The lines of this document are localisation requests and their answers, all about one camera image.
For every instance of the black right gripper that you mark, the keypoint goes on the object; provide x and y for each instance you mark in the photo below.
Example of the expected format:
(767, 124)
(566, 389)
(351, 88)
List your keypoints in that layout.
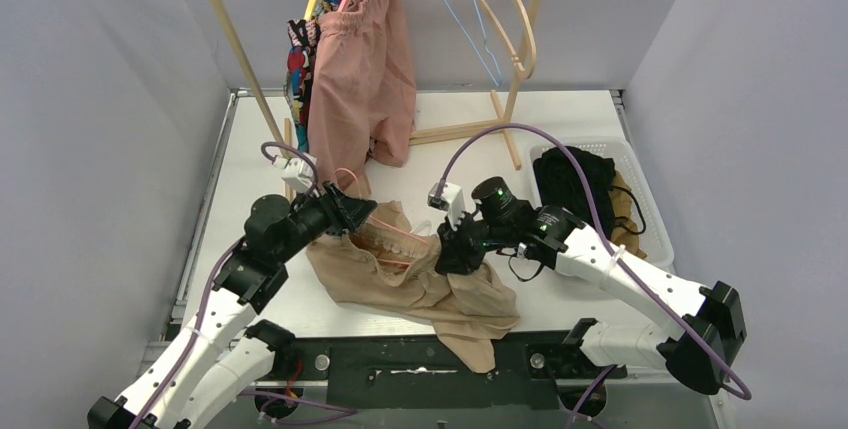
(456, 256)

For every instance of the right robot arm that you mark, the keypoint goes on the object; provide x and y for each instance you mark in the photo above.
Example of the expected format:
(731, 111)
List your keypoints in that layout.
(693, 331)

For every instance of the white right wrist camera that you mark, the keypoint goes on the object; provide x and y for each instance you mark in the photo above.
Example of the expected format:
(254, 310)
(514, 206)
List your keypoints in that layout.
(448, 198)

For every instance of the pink shorts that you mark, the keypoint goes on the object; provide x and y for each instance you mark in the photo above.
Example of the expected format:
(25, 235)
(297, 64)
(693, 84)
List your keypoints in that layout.
(363, 98)

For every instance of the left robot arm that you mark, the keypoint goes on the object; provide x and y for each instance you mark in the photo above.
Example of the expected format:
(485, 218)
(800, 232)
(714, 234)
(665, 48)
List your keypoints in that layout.
(226, 346)

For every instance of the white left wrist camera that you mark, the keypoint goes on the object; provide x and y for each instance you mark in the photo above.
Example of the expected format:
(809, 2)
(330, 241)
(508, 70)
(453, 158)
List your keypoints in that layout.
(297, 172)

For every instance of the white plastic basket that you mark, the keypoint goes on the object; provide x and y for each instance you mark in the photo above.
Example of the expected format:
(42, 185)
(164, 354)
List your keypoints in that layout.
(655, 240)

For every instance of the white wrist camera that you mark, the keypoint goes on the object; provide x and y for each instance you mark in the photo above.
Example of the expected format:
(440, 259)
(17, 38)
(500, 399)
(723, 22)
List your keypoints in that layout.
(297, 172)
(448, 198)

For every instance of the black shorts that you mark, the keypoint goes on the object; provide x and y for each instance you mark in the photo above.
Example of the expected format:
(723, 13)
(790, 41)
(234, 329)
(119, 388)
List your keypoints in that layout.
(579, 182)

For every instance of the colourful comic print shorts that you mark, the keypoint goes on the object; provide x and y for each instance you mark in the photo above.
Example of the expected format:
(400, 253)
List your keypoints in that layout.
(304, 36)

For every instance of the beige shorts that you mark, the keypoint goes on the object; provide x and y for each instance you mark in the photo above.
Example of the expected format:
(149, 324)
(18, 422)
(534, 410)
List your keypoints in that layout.
(379, 268)

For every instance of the wooden clothes rack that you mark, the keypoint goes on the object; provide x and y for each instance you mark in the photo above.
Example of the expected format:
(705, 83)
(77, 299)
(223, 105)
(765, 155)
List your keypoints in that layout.
(523, 58)

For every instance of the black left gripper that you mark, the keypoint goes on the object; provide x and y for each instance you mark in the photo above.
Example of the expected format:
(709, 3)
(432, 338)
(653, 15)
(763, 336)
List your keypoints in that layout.
(337, 204)

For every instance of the blue hanger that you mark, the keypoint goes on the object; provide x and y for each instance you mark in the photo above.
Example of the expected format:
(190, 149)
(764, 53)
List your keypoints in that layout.
(468, 17)

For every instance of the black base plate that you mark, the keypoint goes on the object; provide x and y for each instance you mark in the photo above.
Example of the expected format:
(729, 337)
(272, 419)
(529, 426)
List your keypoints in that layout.
(537, 370)

